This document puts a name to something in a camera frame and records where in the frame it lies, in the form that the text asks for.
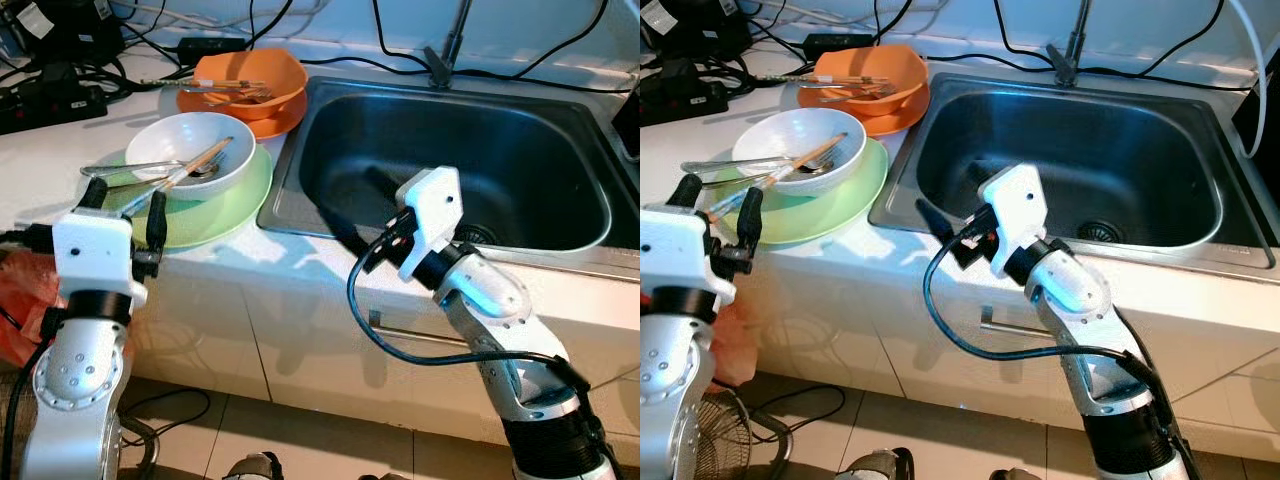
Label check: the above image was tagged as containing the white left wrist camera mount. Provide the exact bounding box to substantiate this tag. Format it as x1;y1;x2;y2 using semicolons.
50;207;149;301
640;203;736;297

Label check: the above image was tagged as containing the stainless steel sink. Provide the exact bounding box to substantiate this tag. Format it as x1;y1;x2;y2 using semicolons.
257;75;641;276
868;72;1280;281

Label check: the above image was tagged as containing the black power cable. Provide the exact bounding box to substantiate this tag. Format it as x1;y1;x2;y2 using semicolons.
370;0;441;79
455;0;611;91
245;0;297;51
872;0;917;47
995;0;1061;77
1085;0;1226;87

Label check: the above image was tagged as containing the metal sink faucet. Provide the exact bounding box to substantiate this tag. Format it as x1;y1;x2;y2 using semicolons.
1045;0;1093;89
422;0;473;91

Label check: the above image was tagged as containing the metal spoon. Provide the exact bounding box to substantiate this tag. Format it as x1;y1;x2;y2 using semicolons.
680;153;837;187
80;158;223;191

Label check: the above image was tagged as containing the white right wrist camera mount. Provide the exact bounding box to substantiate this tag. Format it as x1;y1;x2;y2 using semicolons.
978;163;1051;279
395;167;463;283

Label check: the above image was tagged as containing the black power adapter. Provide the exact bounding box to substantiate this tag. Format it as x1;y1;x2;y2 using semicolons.
178;37;249;59
803;33;874;56

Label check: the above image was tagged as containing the long silver drawer handle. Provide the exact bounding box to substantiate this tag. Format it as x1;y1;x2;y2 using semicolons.
368;310;471;346
980;305;1051;341

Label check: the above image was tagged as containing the white water hose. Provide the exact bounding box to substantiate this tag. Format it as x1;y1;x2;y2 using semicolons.
1225;0;1266;159

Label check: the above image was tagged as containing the white ceramic bowl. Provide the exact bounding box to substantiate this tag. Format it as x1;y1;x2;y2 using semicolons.
758;107;869;196
138;112;257;201

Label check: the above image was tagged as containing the black electronics box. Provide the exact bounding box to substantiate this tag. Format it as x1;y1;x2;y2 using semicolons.
0;0;126;63
640;0;751;59

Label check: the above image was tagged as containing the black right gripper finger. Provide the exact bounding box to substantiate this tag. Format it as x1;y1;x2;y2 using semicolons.
913;197;976;263
318;200;389;257

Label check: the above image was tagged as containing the black power strip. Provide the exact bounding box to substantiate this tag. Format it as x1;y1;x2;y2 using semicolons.
0;78;109;136
640;78;729;127

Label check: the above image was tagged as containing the orange plastic bowl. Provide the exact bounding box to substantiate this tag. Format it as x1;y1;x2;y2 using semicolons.
192;50;308;121
815;45;929;116

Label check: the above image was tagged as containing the light green plate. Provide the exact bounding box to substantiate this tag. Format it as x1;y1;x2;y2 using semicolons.
700;137;889;246
100;140;274;249

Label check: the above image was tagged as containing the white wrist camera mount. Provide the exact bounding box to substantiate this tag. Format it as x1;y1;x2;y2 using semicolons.
395;167;463;283
978;163;1051;279
640;203;736;297
50;207;149;301

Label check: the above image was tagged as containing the grey robot left leg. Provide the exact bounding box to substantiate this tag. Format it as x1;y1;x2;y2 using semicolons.
225;452;288;480
845;448;916;480

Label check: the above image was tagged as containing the orange plastic bag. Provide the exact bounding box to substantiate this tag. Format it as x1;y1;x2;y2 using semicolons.
0;250;66;366
700;298;759;389

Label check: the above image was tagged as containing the grey floor fan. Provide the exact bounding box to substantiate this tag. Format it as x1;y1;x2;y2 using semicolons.
700;390;753;480

